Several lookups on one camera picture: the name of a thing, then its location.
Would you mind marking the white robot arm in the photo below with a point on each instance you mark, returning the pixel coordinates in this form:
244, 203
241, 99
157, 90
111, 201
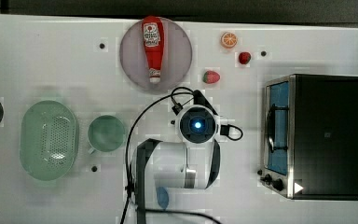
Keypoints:
193, 162

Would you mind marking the green mug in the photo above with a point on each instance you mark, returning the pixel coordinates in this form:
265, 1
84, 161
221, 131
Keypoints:
106, 134

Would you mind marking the red green strawberry toy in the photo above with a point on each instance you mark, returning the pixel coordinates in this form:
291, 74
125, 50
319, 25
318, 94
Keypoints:
210, 77

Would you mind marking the grey round plate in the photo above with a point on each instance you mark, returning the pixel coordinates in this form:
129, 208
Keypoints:
176, 60

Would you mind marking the small red strawberry toy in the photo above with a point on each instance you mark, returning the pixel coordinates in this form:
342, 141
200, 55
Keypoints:
244, 57

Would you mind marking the blue cup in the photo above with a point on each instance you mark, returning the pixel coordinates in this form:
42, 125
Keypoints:
162, 197

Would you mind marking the red ketchup bottle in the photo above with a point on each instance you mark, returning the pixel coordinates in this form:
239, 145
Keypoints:
153, 39

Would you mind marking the orange slice toy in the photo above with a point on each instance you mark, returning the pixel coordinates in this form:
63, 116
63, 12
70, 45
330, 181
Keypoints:
228, 40

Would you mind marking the green perforated colander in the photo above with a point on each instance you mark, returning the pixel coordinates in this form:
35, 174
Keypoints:
49, 140

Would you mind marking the black toaster oven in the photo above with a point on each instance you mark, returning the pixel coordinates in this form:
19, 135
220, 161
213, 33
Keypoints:
310, 137

